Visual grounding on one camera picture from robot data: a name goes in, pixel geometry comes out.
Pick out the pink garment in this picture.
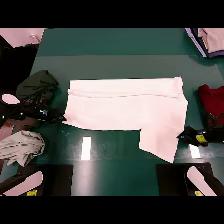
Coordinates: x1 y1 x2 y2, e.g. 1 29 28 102
0 28 47 48

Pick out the black garment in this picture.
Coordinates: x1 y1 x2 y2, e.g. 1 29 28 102
0 34 40 96

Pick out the dark green garment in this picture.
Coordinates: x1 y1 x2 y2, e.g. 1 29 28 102
15 69 60 103

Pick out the red garment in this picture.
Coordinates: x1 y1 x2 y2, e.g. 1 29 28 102
197 83 224 130

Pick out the grey white garment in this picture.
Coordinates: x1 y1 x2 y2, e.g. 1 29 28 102
0 129 46 168

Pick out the beige folded garment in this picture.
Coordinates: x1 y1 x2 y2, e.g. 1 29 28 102
197 28 224 54

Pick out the pale pink T-shirt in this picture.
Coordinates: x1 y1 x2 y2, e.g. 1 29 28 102
62 76 190 164

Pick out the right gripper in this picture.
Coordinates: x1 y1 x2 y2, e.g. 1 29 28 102
180 125 210 148

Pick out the lavender folded garment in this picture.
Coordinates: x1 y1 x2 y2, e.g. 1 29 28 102
184 28 224 60

